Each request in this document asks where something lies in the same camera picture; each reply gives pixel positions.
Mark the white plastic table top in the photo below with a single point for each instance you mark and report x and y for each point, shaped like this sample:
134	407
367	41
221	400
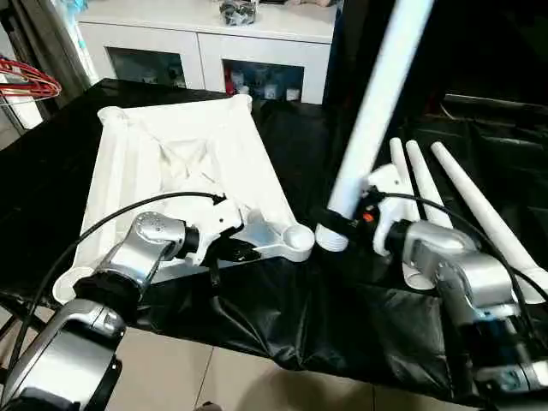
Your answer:
171	163

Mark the white plastic table leg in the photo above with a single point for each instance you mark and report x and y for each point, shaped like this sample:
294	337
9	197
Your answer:
377	103
399	163
424	175
479	205

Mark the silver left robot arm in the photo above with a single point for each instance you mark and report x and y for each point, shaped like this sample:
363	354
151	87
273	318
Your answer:
145	248

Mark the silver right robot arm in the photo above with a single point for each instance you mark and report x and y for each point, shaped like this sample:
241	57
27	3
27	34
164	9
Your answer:
462	282

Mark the black plastic mat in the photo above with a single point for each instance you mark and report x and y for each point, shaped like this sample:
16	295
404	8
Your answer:
342	325

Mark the white sideboard with glass doors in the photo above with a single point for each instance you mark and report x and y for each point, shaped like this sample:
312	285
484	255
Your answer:
210	51

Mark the dark object on cabinet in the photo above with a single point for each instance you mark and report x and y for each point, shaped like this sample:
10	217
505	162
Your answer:
238	11

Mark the grey curtain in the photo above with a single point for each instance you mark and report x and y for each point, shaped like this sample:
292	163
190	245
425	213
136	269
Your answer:
34	34

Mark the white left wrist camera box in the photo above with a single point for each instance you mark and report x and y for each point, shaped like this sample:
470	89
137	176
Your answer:
218	218

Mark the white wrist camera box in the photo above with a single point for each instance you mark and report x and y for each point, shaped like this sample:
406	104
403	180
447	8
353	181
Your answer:
385	193
218	218

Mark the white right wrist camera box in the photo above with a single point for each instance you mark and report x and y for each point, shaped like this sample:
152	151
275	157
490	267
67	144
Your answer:
385	193

